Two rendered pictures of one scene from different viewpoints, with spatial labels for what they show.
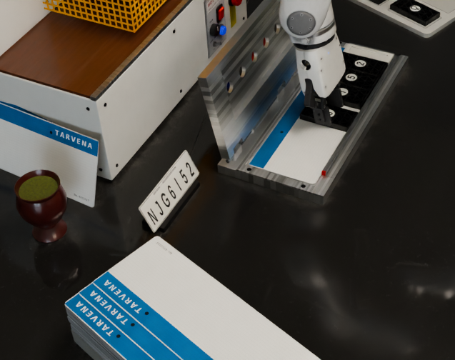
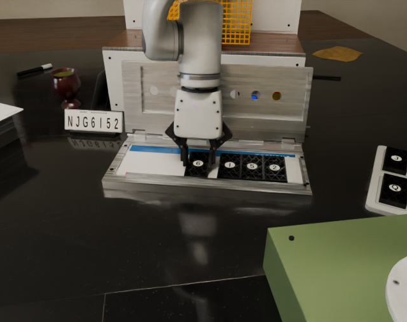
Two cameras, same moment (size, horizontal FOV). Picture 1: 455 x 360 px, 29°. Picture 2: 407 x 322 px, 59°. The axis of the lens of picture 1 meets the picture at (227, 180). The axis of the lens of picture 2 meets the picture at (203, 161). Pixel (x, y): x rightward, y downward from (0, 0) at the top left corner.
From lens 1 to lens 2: 146 cm
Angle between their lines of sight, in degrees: 52
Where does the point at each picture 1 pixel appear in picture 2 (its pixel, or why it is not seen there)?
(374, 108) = (221, 187)
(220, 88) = (134, 79)
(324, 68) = (182, 110)
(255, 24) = not seen: hidden behind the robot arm
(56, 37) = not seen: hidden behind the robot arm
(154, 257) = (4, 111)
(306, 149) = (155, 164)
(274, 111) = (194, 144)
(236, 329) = not seen: outside the picture
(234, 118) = (144, 112)
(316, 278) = (22, 199)
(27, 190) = (63, 73)
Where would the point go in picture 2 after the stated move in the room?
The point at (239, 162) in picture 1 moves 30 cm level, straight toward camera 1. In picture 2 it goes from (133, 141) to (2, 167)
